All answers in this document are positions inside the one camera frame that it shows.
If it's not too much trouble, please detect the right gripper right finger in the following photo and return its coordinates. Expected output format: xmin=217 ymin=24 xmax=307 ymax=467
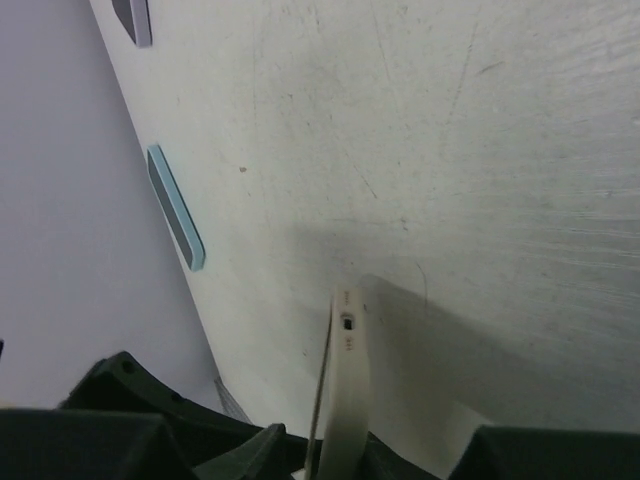
xmin=364 ymin=424 xmax=640 ymax=480

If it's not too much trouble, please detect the phone in blue case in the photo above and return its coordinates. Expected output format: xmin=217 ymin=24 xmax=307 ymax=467
xmin=146 ymin=144 xmax=206 ymax=272

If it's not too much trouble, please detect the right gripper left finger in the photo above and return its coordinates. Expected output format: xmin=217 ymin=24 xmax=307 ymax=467
xmin=1 ymin=352 xmax=307 ymax=479

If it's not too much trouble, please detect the phone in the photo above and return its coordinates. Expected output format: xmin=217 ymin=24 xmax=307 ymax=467
xmin=111 ymin=0 xmax=152 ymax=48
xmin=304 ymin=286 xmax=371 ymax=479
xmin=146 ymin=144 xmax=206 ymax=272

